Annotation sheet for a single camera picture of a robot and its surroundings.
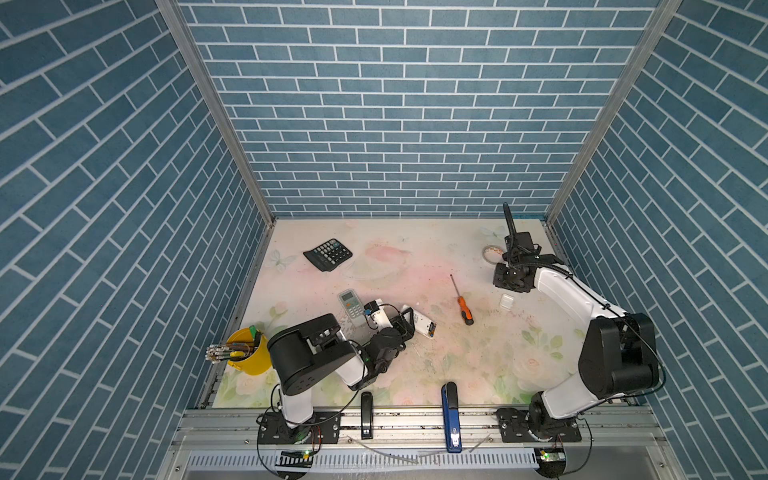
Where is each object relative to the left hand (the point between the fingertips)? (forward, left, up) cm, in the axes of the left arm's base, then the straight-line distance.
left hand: (414, 314), depth 87 cm
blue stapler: (-28, -8, -3) cm, 29 cm away
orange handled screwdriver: (+2, -17, -4) cm, 17 cm away
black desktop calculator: (+26, +29, -5) cm, 39 cm away
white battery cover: (+7, -31, -5) cm, 32 cm away
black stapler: (-26, +13, -4) cm, 29 cm away
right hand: (+10, -27, +5) cm, 29 cm away
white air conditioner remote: (-2, -2, -3) cm, 4 cm away
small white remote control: (+5, +19, -5) cm, 20 cm away
